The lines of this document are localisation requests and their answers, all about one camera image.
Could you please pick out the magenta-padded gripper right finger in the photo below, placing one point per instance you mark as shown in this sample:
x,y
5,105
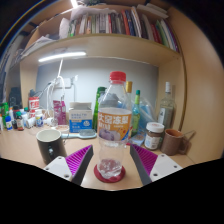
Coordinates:
x,y
146,161

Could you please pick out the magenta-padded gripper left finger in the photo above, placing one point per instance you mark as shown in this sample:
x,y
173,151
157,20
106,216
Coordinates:
x,y
78,161

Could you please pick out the clear drink bottle red cap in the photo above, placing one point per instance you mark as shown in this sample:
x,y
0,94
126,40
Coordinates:
x,y
113,123

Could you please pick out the dark water jug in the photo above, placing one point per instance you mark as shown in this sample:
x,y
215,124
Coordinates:
x,y
15,96

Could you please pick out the flat round red coaster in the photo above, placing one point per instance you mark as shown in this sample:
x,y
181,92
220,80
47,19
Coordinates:
x,y
97,174

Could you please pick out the brown jar white lid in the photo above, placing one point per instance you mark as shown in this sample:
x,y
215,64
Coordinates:
x,y
153,136

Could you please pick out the light blue hairbrush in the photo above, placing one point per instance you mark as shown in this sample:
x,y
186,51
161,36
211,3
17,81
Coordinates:
x,y
81,134

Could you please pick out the brown mug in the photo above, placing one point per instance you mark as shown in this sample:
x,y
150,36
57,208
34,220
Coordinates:
x,y
171,141

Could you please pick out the black mug white inside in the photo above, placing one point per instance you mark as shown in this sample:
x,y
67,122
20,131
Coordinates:
x,y
50,145

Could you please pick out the blue and white carton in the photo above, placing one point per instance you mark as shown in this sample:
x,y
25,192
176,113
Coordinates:
x,y
80,116

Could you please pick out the magenta pouch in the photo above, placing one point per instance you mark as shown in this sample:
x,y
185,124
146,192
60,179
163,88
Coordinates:
x,y
60,111

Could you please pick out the clear glass bottle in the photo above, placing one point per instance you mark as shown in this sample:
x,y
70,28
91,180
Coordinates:
x,y
165,110

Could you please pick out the small white blue bottle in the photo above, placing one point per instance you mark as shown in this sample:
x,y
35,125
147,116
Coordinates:
x,y
39,118

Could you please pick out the dark green glass bottle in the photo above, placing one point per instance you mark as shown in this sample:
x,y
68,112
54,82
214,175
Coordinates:
x,y
97,103

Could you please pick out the dark bottle red label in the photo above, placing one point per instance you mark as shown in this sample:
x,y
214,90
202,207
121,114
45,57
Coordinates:
x,y
20,121

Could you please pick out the red and white tub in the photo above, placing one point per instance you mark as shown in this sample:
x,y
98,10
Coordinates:
x,y
33,103

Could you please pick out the yellow-capped bottle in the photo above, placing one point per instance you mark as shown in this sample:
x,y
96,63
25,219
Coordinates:
x,y
128,87

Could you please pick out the white bottle blue label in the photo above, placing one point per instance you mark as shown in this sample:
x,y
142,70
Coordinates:
x,y
8,123

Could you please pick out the white desk lamp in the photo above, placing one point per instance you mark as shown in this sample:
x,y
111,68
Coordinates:
x,y
61,56

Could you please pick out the white ceiling tube light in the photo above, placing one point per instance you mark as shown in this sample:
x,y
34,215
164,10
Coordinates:
x,y
74,2

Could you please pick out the white wall power strip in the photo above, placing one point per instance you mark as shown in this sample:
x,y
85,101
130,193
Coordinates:
x,y
66,82

